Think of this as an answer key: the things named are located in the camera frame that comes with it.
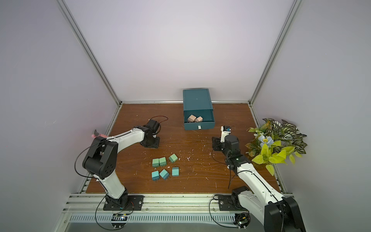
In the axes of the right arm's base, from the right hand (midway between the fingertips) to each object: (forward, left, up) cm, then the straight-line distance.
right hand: (216, 135), depth 83 cm
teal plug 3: (-18, +24, -12) cm, 32 cm away
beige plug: (+10, +15, +4) cm, 19 cm away
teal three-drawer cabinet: (+21, +11, +7) cm, 25 cm away
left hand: (0, +39, -12) cm, 40 cm away
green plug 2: (-12, +33, -11) cm, 37 cm away
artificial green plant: (-11, -25, +12) cm, 30 cm away
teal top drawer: (+8, +5, +2) cm, 10 cm away
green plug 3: (-10, +26, -12) cm, 31 cm away
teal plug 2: (-19, +31, -12) cm, 38 cm away
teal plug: (-20, +36, -12) cm, 43 cm away
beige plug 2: (+8, +11, +5) cm, 14 cm away
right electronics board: (-39, -11, -16) cm, 44 cm away
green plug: (-13, +37, -11) cm, 41 cm away
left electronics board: (-40, +51, -15) cm, 67 cm away
